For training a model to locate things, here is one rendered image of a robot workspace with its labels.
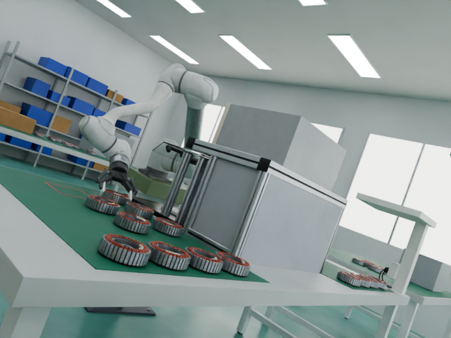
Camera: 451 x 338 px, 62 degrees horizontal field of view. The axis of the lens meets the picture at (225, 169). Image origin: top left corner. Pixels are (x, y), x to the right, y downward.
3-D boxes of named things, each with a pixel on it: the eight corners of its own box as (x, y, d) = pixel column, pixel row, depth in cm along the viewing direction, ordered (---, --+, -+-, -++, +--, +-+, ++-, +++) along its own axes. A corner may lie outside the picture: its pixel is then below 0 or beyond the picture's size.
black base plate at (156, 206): (121, 197, 180) (123, 192, 180) (209, 219, 227) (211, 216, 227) (183, 232, 148) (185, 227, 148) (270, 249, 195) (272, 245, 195)
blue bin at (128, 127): (113, 127, 856) (117, 119, 856) (128, 133, 887) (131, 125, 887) (123, 130, 828) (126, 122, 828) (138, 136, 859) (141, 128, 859)
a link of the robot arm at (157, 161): (152, 165, 265) (162, 135, 264) (174, 174, 262) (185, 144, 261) (142, 164, 249) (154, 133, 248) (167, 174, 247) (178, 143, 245)
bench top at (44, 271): (-85, 159, 125) (-79, 145, 125) (271, 241, 287) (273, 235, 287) (11, 308, 57) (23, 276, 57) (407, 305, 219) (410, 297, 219)
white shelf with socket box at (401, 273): (329, 267, 214) (357, 192, 216) (354, 271, 241) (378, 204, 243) (391, 296, 190) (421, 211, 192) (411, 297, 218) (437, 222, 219)
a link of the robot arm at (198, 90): (180, 162, 265) (209, 173, 262) (170, 177, 254) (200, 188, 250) (190, 64, 212) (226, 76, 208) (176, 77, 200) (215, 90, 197)
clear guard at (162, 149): (152, 151, 178) (156, 139, 178) (187, 164, 195) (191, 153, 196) (196, 167, 156) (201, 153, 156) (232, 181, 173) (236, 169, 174)
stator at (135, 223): (129, 233, 110) (133, 221, 110) (105, 220, 116) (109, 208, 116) (154, 236, 119) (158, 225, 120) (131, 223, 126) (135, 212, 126)
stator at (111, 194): (99, 194, 161) (103, 186, 161) (125, 202, 166) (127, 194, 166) (103, 200, 151) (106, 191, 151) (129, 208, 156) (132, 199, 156)
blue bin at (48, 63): (36, 66, 714) (40, 56, 714) (54, 74, 740) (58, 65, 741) (44, 68, 686) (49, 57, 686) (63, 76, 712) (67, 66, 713)
